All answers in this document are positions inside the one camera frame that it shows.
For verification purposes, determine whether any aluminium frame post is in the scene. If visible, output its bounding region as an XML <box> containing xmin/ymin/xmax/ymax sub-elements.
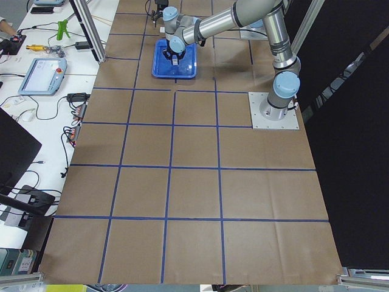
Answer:
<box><xmin>69</xmin><ymin>0</ymin><xmax>106</xmax><ymax>64</ymax></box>

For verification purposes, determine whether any black red box device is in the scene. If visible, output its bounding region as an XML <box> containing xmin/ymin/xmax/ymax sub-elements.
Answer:
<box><xmin>1</xmin><ymin>35</ymin><xmax>27</xmax><ymax>55</ymax></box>

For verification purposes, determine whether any black power adapter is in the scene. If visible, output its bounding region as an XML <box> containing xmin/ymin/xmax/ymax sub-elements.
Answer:
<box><xmin>75</xmin><ymin>41</ymin><xmax>91</xmax><ymax>50</ymax></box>

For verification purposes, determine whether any black monitor base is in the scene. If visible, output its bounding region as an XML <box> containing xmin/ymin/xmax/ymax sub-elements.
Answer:
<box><xmin>1</xmin><ymin>185</ymin><xmax>55</xmax><ymax>215</ymax></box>

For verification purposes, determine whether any blue plastic tray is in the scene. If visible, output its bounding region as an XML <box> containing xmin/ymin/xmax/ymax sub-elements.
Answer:
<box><xmin>151</xmin><ymin>39</ymin><xmax>197</xmax><ymax>79</ymax></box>

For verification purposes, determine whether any black adapter with cable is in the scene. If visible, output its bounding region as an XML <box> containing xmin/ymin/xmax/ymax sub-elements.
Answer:
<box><xmin>66</xmin><ymin>92</ymin><xmax>91</xmax><ymax>103</ymax></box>

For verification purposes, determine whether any black monitor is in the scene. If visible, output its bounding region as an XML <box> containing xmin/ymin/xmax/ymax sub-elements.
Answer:
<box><xmin>0</xmin><ymin>109</ymin><xmax>42</xmax><ymax>195</ymax></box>

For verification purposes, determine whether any black phone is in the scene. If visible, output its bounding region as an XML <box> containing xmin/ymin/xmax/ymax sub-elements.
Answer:
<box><xmin>30</xmin><ymin>7</ymin><xmax>53</xmax><ymax>14</ymax></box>

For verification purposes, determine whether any teach pendant tablet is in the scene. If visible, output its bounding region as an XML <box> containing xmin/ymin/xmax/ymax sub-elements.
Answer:
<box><xmin>18</xmin><ymin>58</ymin><xmax>67</xmax><ymax>96</ymax></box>

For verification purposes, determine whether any green clamp tool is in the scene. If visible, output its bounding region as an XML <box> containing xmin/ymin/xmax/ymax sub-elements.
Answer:
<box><xmin>56</xmin><ymin>19</ymin><xmax>70</xmax><ymax>41</ymax></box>

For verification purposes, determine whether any yellow tool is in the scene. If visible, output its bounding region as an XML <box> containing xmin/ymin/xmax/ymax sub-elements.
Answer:
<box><xmin>26</xmin><ymin>44</ymin><xmax>47</xmax><ymax>52</ymax></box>

